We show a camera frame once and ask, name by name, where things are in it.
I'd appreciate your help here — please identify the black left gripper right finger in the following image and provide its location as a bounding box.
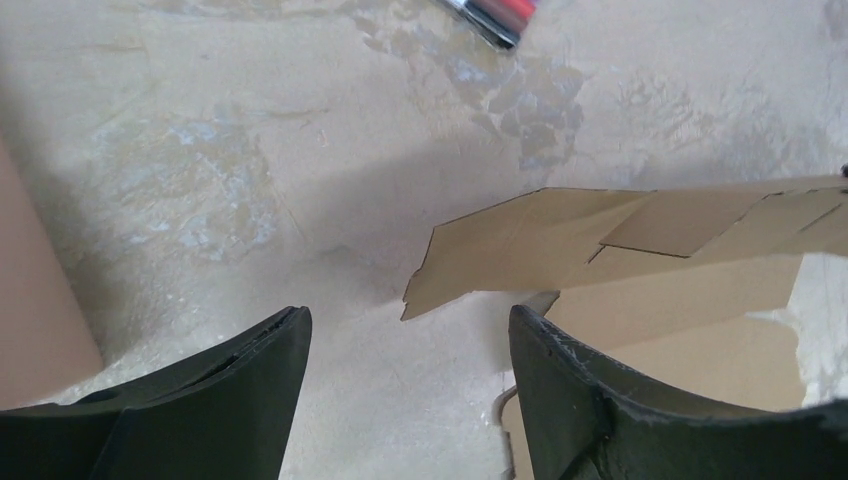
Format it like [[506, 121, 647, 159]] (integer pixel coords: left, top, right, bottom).
[[508, 305, 847, 479]]

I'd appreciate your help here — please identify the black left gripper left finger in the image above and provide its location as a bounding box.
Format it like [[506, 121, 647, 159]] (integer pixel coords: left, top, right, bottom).
[[1, 307, 312, 479]]

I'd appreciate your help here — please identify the brown cardboard box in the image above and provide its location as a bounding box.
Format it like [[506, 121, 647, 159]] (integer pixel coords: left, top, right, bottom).
[[400, 173, 848, 480]]

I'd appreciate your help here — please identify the pack of coloured markers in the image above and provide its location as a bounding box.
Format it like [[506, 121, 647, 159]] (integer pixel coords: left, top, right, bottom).
[[439, 0, 538, 52]]

